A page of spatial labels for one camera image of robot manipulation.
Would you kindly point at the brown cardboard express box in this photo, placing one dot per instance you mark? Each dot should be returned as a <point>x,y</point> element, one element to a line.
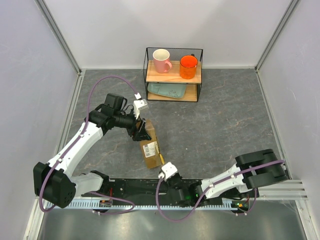
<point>150,148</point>

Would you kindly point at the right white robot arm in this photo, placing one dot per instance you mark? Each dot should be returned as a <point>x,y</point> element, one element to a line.
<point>251,171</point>

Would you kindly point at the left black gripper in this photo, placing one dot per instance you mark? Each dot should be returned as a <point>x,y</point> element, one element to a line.
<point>138,132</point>

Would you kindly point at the yellow utility knife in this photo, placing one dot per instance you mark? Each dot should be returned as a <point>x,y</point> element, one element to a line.
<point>162,159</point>

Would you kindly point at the black wire wooden shelf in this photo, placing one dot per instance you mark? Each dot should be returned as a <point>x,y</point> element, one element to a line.
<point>150,75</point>

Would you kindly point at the teal rectangular plate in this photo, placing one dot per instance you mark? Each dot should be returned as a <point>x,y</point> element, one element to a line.
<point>171,90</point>

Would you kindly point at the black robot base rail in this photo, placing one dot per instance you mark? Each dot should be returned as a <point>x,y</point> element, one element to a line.
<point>142,192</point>

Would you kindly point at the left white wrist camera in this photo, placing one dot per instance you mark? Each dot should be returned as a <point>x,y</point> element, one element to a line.
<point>139,104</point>

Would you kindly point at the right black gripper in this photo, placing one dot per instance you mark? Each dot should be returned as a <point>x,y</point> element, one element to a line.
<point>169,179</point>

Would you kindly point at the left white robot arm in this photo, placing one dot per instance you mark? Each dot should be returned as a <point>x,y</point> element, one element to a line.
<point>54,180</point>

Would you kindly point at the pink ceramic mug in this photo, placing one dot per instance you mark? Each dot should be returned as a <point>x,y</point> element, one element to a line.
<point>161,60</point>

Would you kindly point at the orange glass cup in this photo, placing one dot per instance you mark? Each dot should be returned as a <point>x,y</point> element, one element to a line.
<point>188,66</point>

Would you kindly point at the slotted cable duct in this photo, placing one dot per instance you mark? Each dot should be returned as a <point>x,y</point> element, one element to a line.
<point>95,203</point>

